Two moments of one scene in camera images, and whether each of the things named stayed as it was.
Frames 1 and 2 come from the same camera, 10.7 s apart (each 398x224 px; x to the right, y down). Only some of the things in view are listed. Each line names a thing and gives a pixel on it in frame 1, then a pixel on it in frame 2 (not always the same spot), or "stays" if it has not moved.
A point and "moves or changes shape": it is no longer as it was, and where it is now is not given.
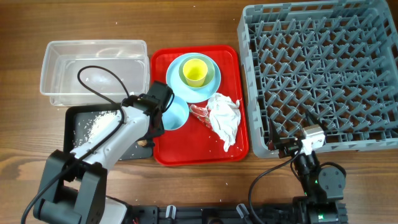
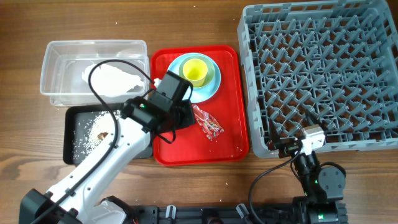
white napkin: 225,116 -> 107,81
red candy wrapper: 203,114 moves or changes shape
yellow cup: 194,71 stays
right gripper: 275,143 stays
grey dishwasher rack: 337,60 stays
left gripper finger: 156,129 -> 183,115
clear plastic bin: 61,60 stays
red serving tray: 194,142 stays
